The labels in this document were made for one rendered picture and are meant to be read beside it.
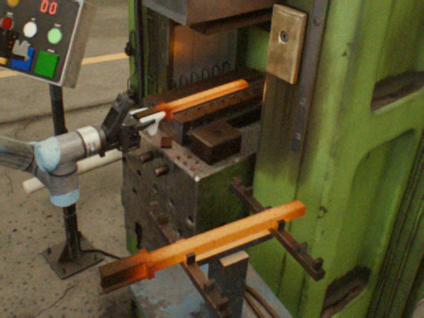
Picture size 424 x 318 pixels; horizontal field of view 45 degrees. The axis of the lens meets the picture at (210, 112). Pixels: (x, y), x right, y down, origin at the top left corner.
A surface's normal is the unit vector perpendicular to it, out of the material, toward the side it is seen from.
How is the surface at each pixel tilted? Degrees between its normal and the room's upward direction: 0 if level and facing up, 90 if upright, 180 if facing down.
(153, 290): 0
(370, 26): 89
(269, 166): 90
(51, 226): 0
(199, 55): 90
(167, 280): 0
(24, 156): 73
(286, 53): 90
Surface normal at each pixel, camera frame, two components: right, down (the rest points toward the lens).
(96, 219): 0.06, -0.87
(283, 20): -0.77, 0.28
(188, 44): 0.64, 0.41
